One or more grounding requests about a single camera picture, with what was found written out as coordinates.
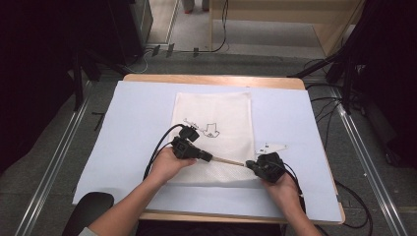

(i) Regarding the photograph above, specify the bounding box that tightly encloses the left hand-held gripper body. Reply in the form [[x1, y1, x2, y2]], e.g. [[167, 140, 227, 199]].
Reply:
[[170, 125, 202, 161]]

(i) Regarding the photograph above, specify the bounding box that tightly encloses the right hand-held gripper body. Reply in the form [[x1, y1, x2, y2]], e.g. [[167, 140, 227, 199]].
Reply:
[[255, 142, 289, 184]]

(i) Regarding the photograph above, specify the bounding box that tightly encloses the cream cloth bag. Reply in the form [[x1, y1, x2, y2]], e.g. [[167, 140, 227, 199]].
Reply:
[[168, 90, 259, 185]]

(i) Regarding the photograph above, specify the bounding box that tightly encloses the person's left hand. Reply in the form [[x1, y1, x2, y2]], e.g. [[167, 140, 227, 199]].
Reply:
[[149, 147, 198, 187]]

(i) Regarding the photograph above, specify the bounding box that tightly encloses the person's right hand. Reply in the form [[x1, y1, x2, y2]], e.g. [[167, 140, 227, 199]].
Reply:
[[260, 172, 303, 217]]

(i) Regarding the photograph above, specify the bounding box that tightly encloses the light blue table sheet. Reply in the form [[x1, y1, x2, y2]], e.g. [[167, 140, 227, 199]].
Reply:
[[72, 80, 344, 224]]

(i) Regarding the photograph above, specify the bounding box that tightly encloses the black chair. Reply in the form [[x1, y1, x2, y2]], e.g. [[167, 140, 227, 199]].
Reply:
[[62, 192, 115, 236]]

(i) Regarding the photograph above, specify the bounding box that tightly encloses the black metal stand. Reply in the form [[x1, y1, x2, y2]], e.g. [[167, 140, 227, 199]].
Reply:
[[287, 42, 363, 116], [69, 48, 133, 112]]

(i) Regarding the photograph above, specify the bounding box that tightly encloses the black cabinet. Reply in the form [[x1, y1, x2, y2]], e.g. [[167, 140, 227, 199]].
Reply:
[[107, 0, 154, 65]]

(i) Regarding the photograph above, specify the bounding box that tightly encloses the dark curtain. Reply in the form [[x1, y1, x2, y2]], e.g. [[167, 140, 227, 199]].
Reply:
[[0, 0, 111, 175], [342, 0, 417, 169]]

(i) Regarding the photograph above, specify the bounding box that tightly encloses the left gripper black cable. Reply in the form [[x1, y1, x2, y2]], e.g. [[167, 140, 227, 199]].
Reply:
[[143, 123, 185, 181]]

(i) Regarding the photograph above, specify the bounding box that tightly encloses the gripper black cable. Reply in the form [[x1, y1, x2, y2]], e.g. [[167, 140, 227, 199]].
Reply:
[[282, 161, 308, 214], [143, 123, 185, 181]]

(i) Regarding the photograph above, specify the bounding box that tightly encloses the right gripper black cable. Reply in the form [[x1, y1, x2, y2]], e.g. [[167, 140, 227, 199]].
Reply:
[[282, 161, 308, 214]]

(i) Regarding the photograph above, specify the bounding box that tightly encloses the bundle of black floor cables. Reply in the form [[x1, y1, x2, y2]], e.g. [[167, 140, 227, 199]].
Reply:
[[304, 58, 344, 151]]

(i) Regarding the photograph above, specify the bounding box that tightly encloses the white floor cable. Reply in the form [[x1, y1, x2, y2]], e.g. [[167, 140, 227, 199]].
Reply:
[[125, 48, 154, 75]]

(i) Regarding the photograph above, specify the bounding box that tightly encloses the black looped floor cable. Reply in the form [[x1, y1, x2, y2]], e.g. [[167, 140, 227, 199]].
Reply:
[[333, 180, 374, 230]]

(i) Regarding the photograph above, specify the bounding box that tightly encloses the metal floor rail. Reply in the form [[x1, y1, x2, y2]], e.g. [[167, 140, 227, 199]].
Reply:
[[14, 82, 93, 236], [329, 86, 410, 236]]

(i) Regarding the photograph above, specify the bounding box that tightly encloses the black hanging cable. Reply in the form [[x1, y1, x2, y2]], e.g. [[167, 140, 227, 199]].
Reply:
[[196, 0, 230, 54]]

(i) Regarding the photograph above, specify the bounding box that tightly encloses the light wooden furniture frame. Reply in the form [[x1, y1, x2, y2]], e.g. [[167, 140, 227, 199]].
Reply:
[[208, 0, 366, 57]]

